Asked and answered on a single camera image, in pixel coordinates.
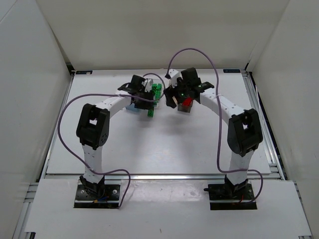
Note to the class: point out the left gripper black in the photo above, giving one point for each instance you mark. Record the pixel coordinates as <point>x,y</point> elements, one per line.
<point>145,104</point>

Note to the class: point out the blue label sticker left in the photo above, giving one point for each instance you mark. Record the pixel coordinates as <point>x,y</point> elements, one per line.
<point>84,72</point>

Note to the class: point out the blue label sticker right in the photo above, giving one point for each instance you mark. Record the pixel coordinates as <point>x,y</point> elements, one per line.
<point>231,71</point>

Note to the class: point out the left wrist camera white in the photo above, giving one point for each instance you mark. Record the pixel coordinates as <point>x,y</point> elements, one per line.
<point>148,83</point>

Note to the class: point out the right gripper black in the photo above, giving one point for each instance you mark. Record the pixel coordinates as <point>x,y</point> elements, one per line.
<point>173,97</point>

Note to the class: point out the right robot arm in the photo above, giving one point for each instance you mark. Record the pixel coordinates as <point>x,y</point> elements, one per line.
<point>244,132</point>

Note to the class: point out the aluminium frame rail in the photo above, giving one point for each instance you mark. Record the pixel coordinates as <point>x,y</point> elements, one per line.
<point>274,175</point>

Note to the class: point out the blue label sticker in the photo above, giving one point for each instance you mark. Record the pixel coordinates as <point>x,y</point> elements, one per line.
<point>231,71</point>
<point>84,72</point>

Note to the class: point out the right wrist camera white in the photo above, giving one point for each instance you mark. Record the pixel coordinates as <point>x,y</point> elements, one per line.
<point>172,75</point>

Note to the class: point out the green lego plate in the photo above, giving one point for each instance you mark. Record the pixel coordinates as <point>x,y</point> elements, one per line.
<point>158,92</point>
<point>151,112</point>

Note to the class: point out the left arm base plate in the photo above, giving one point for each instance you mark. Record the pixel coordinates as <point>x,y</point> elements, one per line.
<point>107,198</point>

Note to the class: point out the red long lego brick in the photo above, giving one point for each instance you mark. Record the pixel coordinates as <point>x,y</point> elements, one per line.
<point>187,102</point>

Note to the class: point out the light blue plastic container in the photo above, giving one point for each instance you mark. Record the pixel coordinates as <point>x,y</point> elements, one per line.
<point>131,108</point>

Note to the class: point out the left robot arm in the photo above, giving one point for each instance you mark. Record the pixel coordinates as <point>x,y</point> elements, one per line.
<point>94,124</point>

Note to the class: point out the smoky grey plastic container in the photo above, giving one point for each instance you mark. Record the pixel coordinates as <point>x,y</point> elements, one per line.
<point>182,108</point>

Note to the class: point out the clear plastic container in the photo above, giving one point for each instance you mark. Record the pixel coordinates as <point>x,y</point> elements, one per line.
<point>156,103</point>

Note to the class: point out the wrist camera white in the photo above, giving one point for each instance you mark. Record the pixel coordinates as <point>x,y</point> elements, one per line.
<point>148,83</point>
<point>172,75</point>

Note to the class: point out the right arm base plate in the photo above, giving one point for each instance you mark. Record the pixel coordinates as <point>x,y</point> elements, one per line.
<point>220,200</point>

